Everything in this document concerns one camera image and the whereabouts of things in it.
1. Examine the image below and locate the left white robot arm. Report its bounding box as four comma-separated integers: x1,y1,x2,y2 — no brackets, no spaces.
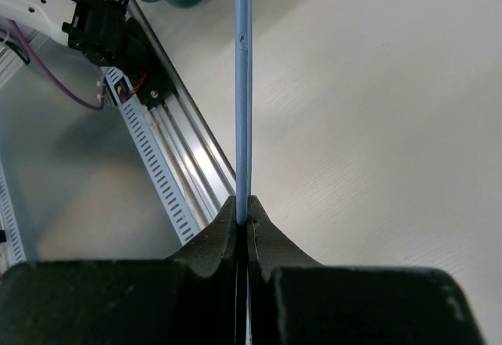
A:
1,0,129,67

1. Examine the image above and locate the slotted cable duct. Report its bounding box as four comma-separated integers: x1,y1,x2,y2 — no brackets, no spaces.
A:
104,67,199,245

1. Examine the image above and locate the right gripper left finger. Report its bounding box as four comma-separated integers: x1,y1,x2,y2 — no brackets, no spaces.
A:
1,198,237,344

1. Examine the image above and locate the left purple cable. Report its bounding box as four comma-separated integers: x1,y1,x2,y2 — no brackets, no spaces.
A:
9,19,107,111

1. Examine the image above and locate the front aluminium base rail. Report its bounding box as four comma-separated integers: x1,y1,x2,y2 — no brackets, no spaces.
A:
120,0,235,229

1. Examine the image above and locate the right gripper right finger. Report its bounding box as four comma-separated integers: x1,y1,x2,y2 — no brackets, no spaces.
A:
246,197,485,344

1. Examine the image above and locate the blue wire hanger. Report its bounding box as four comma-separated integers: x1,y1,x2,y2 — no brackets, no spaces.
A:
235,0,253,226

